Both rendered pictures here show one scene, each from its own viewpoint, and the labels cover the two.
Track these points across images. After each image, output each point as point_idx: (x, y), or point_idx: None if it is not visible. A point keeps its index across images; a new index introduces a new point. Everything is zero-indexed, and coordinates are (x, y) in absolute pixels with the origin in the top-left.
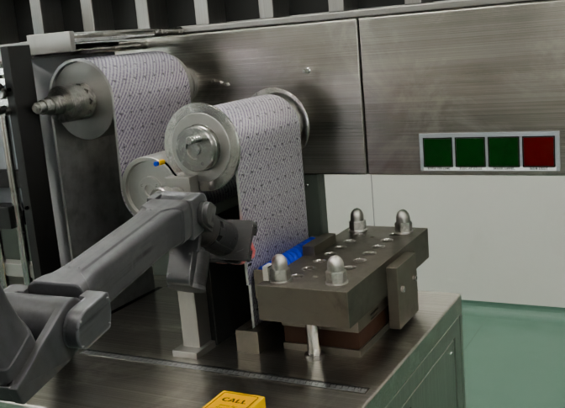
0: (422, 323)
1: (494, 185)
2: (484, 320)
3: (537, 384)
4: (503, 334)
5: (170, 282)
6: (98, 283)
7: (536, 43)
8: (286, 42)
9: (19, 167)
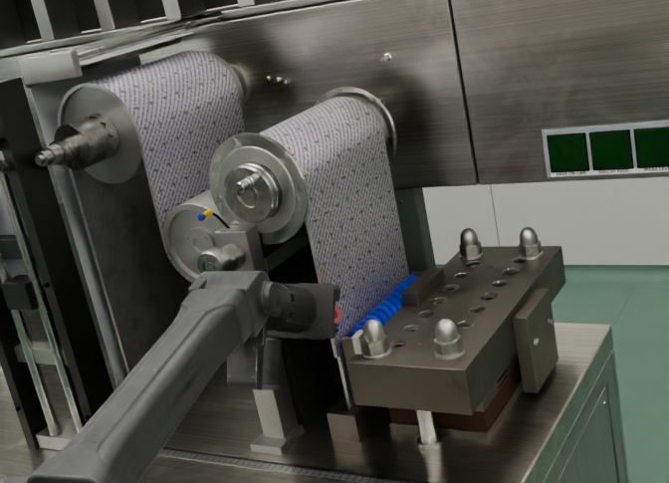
0: (564, 378)
1: None
2: (632, 288)
3: None
4: (657, 305)
5: (232, 386)
6: (123, 459)
7: None
8: (355, 22)
9: (30, 236)
